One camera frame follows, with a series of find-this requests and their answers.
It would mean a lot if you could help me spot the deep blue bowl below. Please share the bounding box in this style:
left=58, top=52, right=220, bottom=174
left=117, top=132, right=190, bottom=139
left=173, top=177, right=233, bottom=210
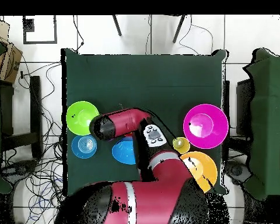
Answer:
left=111, top=136, right=137, bottom=166

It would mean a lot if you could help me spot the lime green bowl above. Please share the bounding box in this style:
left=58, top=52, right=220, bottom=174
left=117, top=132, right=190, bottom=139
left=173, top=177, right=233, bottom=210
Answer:
left=66, top=100, right=100, bottom=136

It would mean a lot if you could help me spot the yellow cup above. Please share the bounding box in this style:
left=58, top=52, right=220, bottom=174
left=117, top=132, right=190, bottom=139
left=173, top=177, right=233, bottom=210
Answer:
left=173, top=136, right=191, bottom=155

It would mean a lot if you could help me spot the dark green table cloth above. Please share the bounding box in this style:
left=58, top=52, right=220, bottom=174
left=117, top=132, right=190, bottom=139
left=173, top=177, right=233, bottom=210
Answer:
left=61, top=48, right=228, bottom=197

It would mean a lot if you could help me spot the shallow blue bowl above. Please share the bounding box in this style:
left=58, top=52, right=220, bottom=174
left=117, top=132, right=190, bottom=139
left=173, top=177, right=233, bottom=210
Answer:
left=71, top=134, right=98, bottom=159

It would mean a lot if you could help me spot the pink bowl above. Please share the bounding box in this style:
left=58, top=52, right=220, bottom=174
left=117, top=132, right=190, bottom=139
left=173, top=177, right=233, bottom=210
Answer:
left=183, top=103, right=229, bottom=149

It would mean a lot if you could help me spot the large yellow-orange bowl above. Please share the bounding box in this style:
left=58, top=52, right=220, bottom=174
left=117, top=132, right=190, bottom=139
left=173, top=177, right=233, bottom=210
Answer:
left=180, top=150, right=218, bottom=194

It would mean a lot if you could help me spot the black tripod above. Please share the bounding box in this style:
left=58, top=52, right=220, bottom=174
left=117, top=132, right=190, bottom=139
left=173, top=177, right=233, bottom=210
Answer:
left=111, top=15, right=187, bottom=44

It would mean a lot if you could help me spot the black box stand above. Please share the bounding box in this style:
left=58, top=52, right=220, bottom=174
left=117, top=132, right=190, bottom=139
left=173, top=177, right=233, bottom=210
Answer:
left=236, top=78, right=254, bottom=136

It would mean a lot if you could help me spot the black bench stand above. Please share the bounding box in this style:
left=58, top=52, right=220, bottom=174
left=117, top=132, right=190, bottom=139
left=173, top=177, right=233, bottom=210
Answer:
left=0, top=75, right=43, bottom=159

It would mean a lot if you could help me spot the dark grey round base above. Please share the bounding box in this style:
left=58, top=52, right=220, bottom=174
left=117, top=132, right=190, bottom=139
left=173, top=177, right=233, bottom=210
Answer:
left=2, top=159, right=38, bottom=185
left=225, top=160, right=252, bottom=185

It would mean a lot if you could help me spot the cardboard box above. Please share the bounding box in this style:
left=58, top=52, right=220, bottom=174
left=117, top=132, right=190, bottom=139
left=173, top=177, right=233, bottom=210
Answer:
left=0, top=18, right=23, bottom=85

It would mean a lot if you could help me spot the black cable with plug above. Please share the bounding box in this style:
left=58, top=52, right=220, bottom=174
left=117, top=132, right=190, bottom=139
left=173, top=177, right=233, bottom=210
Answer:
left=72, top=15, right=85, bottom=53

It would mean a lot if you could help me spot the tangle of black cables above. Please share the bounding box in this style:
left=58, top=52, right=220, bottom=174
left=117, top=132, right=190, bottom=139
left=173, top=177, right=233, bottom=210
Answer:
left=1, top=61, right=68, bottom=224

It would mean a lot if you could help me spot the black square frame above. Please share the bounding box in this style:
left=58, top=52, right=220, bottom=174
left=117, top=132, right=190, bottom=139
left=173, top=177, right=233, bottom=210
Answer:
left=22, top=15, right=58, bottom=44

